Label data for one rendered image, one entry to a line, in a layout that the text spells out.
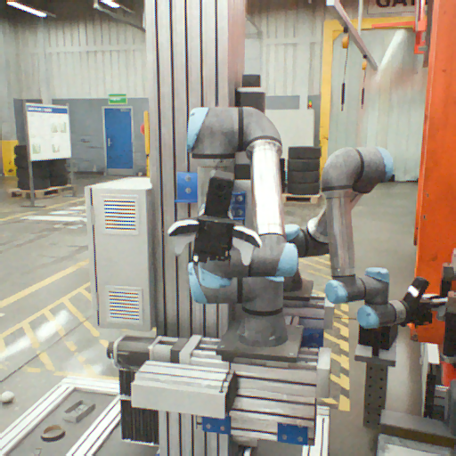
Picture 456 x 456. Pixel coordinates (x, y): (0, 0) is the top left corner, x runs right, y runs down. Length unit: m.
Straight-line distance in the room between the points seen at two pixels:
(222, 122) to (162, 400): 0.75
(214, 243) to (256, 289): 0.48
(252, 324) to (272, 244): 0.36
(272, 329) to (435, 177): 1.04
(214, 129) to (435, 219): 1.16
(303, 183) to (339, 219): 8.38
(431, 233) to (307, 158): 7.81
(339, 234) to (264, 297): 0.34
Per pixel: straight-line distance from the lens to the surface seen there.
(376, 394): 2.58
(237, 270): 1.09
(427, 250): 2.19
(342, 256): 1.57
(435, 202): 2.16
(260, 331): 1.39
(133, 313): 1.65
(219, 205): 0.92
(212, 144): 1.29
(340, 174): 1.56
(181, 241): 0.86
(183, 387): 1.40
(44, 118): 10.39
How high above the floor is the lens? 1.40
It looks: 12 degrees down
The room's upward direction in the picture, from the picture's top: straight up
